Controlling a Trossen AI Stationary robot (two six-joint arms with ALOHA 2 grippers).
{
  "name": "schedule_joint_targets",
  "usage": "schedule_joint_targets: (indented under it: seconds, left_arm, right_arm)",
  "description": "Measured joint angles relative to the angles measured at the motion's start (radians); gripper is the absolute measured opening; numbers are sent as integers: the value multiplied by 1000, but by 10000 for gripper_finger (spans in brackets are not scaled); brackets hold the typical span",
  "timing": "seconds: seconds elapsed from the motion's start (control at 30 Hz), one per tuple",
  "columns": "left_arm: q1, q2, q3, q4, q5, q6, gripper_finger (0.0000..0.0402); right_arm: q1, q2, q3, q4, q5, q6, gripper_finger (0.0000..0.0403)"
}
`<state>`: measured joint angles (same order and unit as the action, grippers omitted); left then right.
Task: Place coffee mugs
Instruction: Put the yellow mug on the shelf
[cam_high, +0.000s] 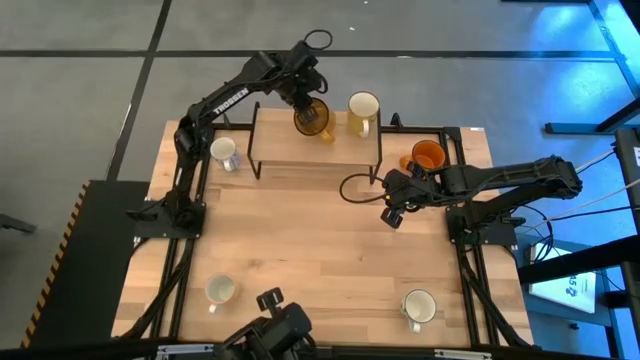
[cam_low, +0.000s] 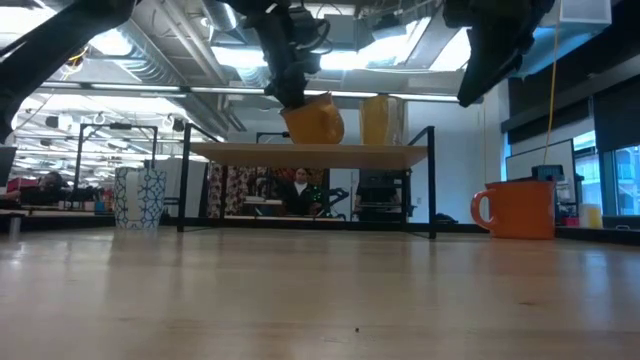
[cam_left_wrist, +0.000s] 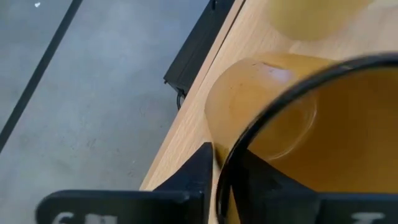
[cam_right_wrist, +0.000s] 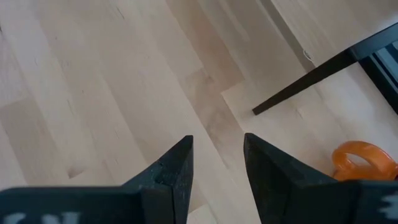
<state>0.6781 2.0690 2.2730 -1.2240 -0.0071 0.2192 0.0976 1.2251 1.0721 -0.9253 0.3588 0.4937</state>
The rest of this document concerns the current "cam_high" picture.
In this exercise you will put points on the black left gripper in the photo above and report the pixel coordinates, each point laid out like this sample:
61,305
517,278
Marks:
306,82

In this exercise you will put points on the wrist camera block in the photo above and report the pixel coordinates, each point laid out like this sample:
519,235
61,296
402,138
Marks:
392,217
305,52

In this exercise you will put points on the grey floor foot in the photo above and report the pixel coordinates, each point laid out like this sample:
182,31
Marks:
15,223

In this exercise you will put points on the bright orange mug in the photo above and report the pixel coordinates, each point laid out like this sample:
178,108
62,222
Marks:
430,154

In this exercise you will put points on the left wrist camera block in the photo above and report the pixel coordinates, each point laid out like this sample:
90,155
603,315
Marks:
305,52

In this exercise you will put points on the white mug with yellow dots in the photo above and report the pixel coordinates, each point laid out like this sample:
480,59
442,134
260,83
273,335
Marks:
220,289

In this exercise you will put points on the black equipment box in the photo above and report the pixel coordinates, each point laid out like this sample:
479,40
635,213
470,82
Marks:
626,175

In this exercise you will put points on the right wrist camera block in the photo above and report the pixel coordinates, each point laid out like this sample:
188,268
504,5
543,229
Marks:
392,217

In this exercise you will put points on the black metal stand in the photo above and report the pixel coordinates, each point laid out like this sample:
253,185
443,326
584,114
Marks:
580,261

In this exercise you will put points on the wooden shelf with black legs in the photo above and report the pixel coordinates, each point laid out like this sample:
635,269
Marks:
272,142

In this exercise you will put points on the yellow mug with dark rim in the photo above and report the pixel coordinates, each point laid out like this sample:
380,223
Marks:
363,106

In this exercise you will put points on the black desk frame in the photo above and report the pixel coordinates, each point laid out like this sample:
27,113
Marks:
575,128

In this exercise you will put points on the navy floral mug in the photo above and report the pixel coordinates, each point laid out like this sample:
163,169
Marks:
420,306

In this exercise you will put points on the black mat with yellow stripes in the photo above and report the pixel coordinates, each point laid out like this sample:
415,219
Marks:
95,250

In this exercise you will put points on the white printed board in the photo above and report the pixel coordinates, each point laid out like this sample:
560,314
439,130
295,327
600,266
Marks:
555,292

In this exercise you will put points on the amber orange mug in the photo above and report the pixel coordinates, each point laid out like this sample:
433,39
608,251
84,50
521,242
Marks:
322,125

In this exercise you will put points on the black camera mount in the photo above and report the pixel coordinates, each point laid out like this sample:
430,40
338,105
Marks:
275,330

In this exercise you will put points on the black aluminium table frame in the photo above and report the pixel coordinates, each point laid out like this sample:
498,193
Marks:
467,290

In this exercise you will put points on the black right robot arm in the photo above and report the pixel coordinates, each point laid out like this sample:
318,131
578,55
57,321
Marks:
500,177

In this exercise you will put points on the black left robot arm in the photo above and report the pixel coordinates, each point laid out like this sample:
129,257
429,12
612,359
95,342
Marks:
227,97

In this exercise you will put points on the white mug with blue pattern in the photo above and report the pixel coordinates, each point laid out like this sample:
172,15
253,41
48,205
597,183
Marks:
223,149

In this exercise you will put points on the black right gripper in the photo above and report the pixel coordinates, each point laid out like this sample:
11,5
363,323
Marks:
405,190

